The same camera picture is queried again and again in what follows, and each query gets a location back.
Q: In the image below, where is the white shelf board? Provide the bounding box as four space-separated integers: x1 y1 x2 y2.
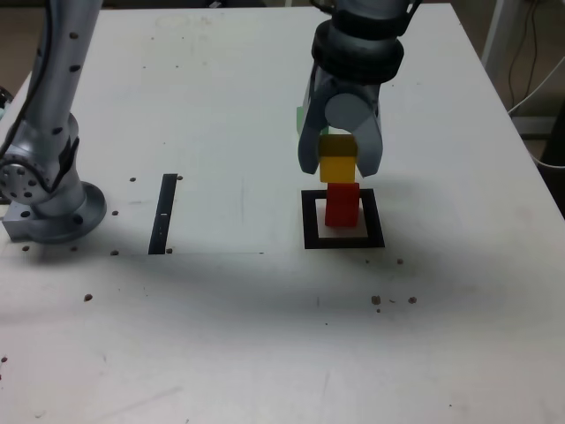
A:
511 115 565 139

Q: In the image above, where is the white frame post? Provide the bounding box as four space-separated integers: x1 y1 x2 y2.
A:
480 0 509 67

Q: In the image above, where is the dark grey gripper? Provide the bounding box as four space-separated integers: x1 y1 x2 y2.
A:
298 70 384 179

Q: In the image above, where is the red cube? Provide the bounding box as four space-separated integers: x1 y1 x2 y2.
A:
324 183 361 229

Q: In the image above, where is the black tape strip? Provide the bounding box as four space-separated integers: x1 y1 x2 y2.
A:
147 173 179 255

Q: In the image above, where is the white cable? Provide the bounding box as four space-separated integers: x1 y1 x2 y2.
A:
507 57 565 170

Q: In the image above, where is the black tape square outline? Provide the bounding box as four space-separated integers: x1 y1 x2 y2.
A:
300 188 386 251

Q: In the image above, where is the yellow cube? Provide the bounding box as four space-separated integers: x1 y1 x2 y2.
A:
318 134 358 185

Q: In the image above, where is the green cube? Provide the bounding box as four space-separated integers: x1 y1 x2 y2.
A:
294 105 331 143

